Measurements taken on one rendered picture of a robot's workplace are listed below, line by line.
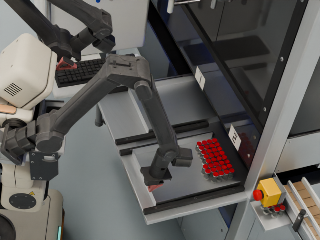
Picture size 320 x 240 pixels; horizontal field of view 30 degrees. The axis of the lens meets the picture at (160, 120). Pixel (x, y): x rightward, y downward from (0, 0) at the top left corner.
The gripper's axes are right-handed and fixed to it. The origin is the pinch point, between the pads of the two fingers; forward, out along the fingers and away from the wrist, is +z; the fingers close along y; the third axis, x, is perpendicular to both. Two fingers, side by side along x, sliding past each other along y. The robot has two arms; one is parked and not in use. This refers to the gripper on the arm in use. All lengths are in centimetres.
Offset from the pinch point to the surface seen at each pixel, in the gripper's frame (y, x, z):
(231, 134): 33.3, 9.7, -15.7
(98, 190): 20, 70, 89
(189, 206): 13.3, -8.8, 1.7
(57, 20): -14, 89, -10
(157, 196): 3.5, -1.3, 3.1
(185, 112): 29.6, 36.5, -1.9
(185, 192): 14.0, -2.5, 1.2
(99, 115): 24, 100, 60
